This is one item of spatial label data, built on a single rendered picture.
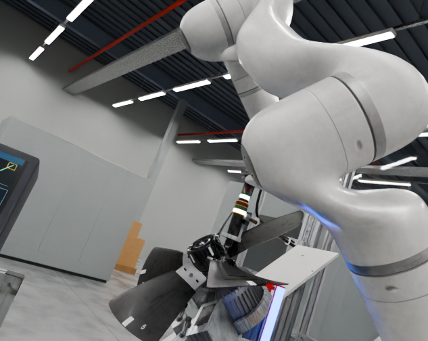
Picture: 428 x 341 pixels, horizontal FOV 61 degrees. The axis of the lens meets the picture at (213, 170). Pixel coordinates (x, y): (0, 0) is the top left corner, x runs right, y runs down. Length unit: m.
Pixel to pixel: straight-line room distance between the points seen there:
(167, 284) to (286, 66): 0.84
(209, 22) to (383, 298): 0.54
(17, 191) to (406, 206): 0.57
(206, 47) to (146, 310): 0.76
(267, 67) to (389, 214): 0.27
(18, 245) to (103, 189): 1.59
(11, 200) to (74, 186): 5.91
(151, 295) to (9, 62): 12.46
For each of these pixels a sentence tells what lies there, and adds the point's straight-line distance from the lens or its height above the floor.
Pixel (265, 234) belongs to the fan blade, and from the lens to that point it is 1.29.
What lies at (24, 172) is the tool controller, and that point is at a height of 1.22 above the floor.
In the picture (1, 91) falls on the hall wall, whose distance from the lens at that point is 13.17.
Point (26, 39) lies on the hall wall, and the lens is 13.61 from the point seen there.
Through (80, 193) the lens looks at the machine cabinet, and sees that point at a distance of 6.61.
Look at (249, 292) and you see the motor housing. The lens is 1.25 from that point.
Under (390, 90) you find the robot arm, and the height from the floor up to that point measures 1.44.
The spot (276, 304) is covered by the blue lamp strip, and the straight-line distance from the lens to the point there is 0.88.
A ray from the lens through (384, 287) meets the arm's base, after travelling 0.49.
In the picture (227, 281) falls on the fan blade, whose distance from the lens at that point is 0.96.
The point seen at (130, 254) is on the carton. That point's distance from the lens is 9.41.
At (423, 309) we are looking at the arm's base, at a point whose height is 1.23.
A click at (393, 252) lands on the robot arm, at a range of 0.47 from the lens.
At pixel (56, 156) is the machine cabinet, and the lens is 6.47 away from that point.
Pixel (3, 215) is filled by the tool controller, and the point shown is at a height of 1.15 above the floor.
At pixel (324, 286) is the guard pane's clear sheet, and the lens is 1.89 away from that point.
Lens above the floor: 1.21
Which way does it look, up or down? 12 degrees up
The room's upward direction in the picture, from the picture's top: 21 degrees clockwise
